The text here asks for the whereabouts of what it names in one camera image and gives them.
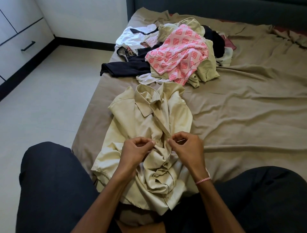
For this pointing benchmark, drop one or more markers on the person's right forearm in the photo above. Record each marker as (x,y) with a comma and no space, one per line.
(215,206)

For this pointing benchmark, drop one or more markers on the person's left forearm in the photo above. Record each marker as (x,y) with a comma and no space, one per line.
(103,204)

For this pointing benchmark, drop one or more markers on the person's right hand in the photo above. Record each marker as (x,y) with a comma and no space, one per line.
(191,156)

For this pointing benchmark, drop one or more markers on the tan bed sheet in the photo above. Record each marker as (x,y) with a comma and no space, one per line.
(251,100)

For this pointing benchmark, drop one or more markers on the person's left hand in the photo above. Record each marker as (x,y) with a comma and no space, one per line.
(130,157)

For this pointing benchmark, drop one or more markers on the black garment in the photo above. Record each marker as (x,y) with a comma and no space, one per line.
(215,40)

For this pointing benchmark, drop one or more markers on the person's dark trousers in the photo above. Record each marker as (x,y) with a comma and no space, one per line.
(52,192)

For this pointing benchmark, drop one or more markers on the white crumpled garment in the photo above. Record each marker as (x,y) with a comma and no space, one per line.
(147,78)

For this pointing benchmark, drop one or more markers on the person's left thumb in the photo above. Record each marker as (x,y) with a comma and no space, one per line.
(146,147)

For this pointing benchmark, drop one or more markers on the red mattress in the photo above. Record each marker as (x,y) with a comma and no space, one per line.
(279,29)

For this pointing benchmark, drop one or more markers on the person's right thumb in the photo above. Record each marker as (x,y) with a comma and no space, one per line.
(175,145)

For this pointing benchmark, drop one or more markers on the navy blue garment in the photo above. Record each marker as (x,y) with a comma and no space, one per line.
(124,67)

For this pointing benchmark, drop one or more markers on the maroon garment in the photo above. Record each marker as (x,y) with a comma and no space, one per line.
(229,43)

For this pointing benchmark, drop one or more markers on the cream collared shirt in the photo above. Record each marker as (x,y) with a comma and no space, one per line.
(134,120)

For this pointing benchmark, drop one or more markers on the pink patterned garment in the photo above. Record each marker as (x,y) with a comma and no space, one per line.
(178,51)

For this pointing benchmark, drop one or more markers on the dark grey bed headboard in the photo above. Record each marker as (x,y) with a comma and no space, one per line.
(215,9)

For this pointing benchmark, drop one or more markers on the white drawer cabinet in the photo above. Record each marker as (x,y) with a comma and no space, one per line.
(16,31)

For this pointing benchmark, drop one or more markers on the black baseboard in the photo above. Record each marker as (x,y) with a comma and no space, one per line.
(28,69)

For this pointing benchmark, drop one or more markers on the pale white garment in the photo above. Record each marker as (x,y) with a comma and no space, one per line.
(225,57)

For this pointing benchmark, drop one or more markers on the khaki green garment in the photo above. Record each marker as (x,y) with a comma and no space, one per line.
(206,68)

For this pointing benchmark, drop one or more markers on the white printed t-shirt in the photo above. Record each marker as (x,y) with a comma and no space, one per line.
(133,37)

